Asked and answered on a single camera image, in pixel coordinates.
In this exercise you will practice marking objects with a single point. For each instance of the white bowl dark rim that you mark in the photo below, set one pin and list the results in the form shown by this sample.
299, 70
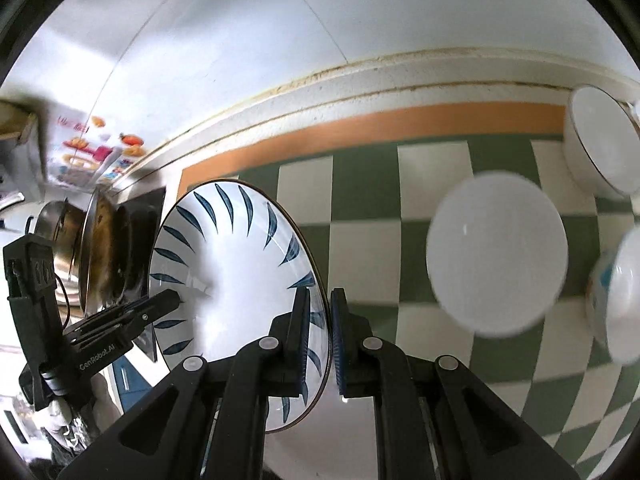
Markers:
602, 142

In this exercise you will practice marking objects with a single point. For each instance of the plain white round plate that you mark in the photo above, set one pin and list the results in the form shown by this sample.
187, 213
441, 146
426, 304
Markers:
497, 260

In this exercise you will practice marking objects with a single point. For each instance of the white bowl blue print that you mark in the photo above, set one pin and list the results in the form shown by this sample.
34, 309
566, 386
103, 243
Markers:
620, 305

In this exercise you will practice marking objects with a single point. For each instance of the cardboard box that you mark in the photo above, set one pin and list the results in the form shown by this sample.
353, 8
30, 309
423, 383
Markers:
20, 135

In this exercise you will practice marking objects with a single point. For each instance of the food print wall sticker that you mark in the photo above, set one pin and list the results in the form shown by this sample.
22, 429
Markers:
95, 150

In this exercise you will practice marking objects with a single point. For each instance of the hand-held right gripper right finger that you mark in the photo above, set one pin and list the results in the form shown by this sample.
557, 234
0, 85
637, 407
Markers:
340, 350

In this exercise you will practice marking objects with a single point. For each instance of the green white checkered table cover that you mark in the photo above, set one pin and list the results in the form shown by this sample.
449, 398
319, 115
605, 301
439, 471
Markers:
380, 210

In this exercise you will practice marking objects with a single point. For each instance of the steel pot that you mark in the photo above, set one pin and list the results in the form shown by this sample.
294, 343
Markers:
57, 240

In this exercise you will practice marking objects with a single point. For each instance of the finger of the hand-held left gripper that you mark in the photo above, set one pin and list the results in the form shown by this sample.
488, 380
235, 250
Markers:
107, 336
155, 305

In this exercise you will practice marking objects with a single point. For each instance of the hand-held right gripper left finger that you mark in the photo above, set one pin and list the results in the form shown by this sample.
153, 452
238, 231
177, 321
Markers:
303, 345

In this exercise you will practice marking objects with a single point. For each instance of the white plate blue leaf pattern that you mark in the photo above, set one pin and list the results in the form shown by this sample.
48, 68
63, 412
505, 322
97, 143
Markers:
235, 270

